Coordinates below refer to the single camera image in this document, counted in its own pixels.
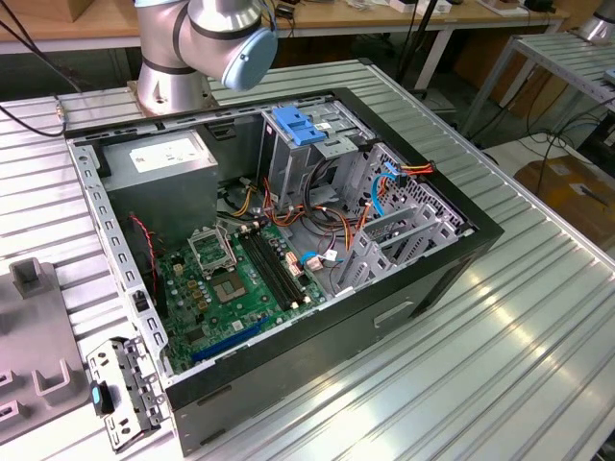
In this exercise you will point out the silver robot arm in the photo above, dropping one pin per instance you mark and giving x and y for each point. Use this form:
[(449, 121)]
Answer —
[(163, 43)]

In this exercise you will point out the silver metal disk bay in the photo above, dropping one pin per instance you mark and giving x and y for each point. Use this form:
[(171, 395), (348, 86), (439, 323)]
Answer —
[(370, 254)]

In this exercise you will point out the black RAM slot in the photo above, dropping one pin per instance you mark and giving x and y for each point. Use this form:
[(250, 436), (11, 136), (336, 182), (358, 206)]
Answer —
[(287, 271), (280, 271), (267, 271), (274, 271)]

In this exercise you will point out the grey metal drive cage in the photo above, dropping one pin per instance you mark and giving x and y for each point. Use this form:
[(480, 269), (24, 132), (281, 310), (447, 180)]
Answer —
[(288, 163)]

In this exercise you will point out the green motherboard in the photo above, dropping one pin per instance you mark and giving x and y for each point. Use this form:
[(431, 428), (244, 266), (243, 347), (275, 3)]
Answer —
[(259, 312)]

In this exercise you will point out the CPU socket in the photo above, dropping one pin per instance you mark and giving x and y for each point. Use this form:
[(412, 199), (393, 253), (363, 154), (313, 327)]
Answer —
[(229, 288)]

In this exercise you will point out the blue plastic drive latch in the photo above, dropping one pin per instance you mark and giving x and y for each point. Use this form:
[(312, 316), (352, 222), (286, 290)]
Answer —
[(298, 127)]

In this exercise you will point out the black PC case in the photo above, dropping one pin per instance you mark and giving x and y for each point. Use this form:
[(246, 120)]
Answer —
[(336, 346)]

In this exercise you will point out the blue expansion slot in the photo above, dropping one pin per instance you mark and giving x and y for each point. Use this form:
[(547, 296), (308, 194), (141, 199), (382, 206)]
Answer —
[(230, 340)]

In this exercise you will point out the grey power supply unit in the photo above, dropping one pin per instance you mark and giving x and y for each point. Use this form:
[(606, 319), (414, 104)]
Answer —
[(158, 192)]

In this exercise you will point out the black case fan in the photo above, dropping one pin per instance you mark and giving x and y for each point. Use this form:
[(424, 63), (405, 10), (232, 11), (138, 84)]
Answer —
[(144, 269)]

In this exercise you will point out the wooden workbench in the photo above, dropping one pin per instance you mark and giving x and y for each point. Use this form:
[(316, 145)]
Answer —
[(346, 21)]

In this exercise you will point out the brown cardboard box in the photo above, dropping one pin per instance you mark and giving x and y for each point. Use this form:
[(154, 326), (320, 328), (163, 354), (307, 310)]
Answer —
[(562, 192)]

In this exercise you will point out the black latch with blue tab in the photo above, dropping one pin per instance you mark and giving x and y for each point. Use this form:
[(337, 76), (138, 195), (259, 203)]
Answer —
[(103, 401)]

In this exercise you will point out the grey parts rack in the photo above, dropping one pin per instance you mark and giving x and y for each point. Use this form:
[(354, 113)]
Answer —
[(33, 336)]

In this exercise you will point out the metal slat side table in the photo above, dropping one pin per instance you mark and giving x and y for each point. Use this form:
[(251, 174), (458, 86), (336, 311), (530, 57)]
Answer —
[(567, 57)]

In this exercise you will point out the small brown box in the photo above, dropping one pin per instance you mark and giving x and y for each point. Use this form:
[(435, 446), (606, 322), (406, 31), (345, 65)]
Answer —
[(79, 9)]

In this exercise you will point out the silver card retention bracket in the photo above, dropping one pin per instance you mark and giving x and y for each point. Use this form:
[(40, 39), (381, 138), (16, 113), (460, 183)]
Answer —
[(144, 379)]

